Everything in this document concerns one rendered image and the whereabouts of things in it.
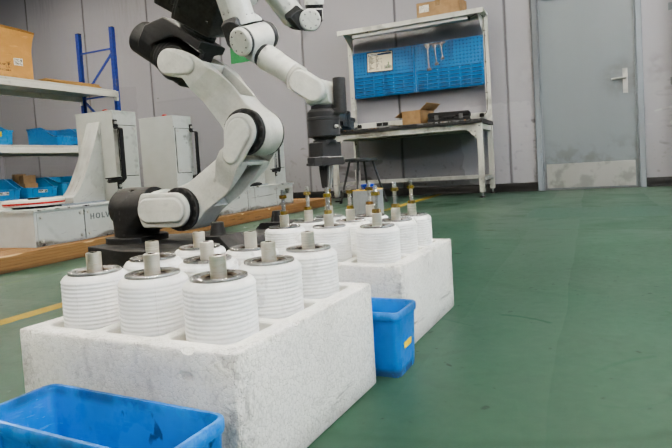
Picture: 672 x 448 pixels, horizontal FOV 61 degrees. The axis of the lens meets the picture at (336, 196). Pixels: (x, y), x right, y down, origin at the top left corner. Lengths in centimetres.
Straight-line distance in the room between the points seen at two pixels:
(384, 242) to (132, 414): 63
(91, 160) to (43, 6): 679
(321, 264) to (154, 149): 324
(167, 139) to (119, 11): 521
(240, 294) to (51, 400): 30
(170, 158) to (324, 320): 322
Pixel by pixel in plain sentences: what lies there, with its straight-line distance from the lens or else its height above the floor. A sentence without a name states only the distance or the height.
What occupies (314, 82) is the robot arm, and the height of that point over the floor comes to 61.
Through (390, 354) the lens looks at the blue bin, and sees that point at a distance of 106.
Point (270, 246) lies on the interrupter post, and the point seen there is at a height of 27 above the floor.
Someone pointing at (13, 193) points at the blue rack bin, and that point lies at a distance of 633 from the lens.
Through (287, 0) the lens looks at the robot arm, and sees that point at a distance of 212.
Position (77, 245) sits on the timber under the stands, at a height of 7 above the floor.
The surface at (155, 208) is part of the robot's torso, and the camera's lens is 192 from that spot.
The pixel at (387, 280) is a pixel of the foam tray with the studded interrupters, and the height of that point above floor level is 15.
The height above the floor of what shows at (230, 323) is 20.
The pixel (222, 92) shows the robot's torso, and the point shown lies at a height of 64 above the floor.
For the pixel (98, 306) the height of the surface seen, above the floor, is 21.
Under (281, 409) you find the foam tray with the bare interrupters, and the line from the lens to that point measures 78.
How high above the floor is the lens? 39
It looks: 3 degrees down
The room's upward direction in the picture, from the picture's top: 4 degrees counter-clockwise
